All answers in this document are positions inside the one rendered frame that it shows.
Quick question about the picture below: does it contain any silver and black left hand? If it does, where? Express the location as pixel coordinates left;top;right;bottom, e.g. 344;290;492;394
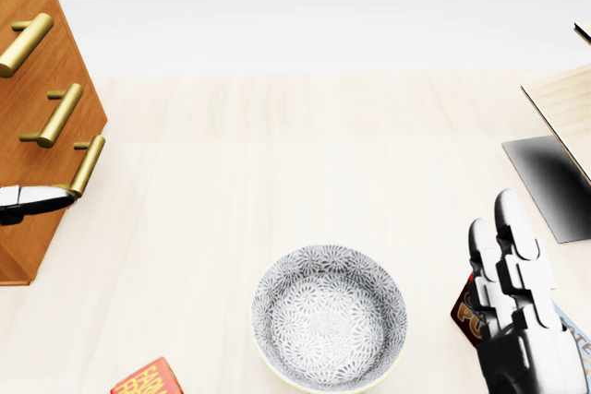
0;184;78;228

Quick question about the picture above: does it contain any silver and black right hand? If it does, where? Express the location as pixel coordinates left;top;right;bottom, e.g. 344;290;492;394
466;188;588;394

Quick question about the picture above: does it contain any wooden cabinet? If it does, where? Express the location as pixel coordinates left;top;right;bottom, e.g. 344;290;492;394
0;0;109;287

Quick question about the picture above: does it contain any grey floral patterned bowl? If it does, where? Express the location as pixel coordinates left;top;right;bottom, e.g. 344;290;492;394
249;243;410;394

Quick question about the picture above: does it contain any brown and blue printed box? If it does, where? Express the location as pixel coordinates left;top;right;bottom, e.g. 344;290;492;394
450;270;591;370

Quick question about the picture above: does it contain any flat dark grey plate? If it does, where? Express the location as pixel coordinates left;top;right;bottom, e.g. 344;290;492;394
501;135;591;245

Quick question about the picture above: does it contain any pale wooden panel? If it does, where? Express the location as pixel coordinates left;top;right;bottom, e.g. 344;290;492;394
520;63;591;185

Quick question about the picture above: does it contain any red printed food box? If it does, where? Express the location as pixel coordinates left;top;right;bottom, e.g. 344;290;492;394
109;356;186;394

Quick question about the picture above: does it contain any brass bar handle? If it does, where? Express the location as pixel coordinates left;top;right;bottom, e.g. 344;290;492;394
57;134;107;202
18;82;85;150
0;12;55;79

